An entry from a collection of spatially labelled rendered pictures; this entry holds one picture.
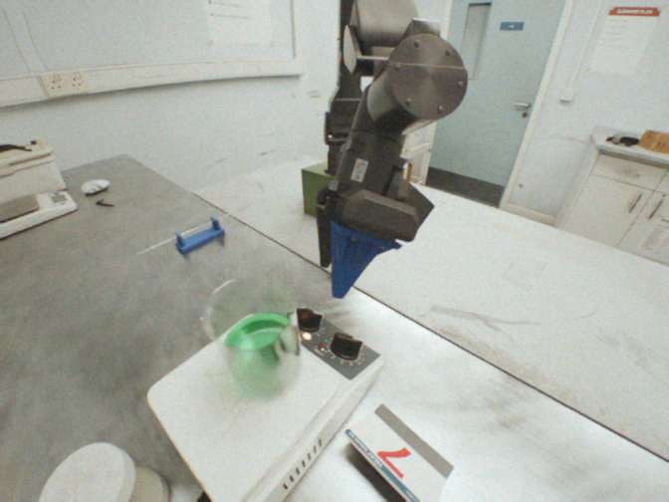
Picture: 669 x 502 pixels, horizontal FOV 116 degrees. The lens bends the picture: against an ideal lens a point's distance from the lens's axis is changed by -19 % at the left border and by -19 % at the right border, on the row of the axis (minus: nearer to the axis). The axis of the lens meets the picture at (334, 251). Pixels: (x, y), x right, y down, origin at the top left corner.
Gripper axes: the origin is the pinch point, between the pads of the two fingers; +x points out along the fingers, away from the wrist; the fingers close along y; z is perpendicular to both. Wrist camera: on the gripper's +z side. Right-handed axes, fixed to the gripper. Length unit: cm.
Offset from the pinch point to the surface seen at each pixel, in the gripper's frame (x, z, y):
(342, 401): 10.5, 1.8, -10.1
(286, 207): 0.8, -5.8, 39.9
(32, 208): 20, -72, 45
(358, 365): 9.5, 4.1, -6.0
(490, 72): -160, 135, 194
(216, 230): 8.9, -19.0, 30.4
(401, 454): 14.2, 8.4, -12.2
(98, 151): 6, -97, 107
